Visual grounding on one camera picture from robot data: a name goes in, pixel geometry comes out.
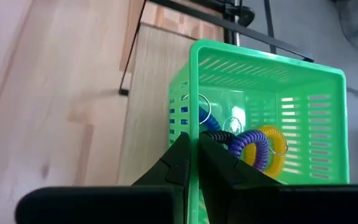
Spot blue spiral coil band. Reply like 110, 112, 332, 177
180, 93, 223, 134

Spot purple spiral coil band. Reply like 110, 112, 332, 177
227, 129, 270, 172

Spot yellow spiral coil band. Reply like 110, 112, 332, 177
244, 124, 289, 179

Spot black spiral coil band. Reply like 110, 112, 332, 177
201, 129, 236, 144

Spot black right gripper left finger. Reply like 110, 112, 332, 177
131, 133, 192, 188

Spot green plastic basket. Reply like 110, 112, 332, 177
168, 39, 351, 224

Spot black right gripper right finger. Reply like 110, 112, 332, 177
197, 132, 282, 224

